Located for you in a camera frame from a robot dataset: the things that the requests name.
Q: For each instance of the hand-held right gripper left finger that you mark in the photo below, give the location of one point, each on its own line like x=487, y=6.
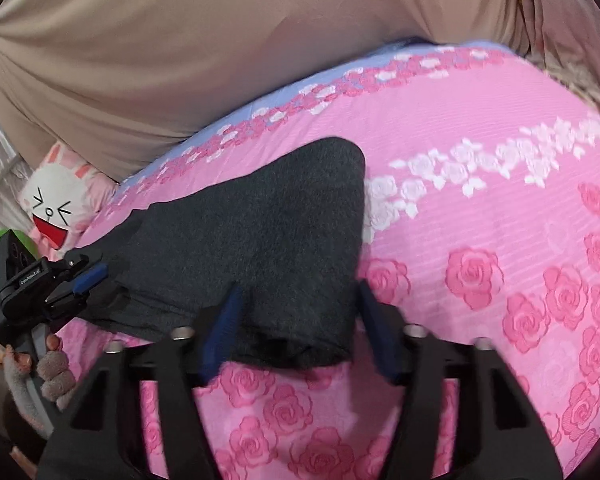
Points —
x=222, y=335

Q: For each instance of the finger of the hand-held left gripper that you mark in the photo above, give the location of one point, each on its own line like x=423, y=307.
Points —
x=67, y=305
x=87, y=280

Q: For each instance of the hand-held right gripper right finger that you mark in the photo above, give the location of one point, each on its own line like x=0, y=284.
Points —
x=382, y=335

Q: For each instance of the dark grey pants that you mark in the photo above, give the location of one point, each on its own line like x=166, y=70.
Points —
x=255, y=235

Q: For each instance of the person's left hand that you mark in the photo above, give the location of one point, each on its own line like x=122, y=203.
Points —
x=55, y=370

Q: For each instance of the white bunny face pillow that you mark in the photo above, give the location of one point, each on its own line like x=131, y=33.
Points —
x=55, y=200

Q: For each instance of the pink rose print blanket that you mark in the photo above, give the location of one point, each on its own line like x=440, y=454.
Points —
x=480, y=210

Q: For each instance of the beige cloth drape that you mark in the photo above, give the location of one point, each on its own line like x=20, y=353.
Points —
x=180, y=60

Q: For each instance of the floral beige curtain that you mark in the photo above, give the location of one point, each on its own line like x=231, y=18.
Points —
x=570, y=35

